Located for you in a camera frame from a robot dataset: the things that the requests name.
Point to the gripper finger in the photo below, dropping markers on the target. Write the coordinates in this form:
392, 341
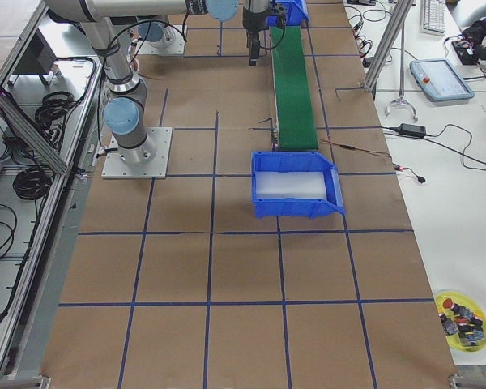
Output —
254, 51

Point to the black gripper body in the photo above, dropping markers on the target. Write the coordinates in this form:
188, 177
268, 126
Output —
251, 23

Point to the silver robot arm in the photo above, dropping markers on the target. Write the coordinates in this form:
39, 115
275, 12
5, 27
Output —
158, 35
95, 19

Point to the yellow plate of buttons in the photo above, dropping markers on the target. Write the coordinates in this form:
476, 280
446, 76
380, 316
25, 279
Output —
462, 320

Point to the left blue plastic bin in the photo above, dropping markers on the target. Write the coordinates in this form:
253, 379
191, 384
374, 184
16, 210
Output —
295, 13

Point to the blue plastic bin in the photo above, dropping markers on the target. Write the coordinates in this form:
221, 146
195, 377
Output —
297, 162
295, 13

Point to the green conveyor belt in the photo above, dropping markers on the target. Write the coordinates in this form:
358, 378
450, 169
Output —
295, 119

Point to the white foam pad right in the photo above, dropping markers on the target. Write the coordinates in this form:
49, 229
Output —
293, 185

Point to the right blue plastic bin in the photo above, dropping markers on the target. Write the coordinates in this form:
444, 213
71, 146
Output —
297, 162

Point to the white keyboard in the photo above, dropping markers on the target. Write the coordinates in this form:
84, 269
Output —
432, 17

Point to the black power adapter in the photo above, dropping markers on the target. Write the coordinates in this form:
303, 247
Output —
412, 130

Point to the teach pendant tablet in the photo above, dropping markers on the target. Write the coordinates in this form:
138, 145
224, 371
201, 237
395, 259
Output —
439, 80

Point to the aluminium frame post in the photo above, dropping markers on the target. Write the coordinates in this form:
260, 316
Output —
389, 35

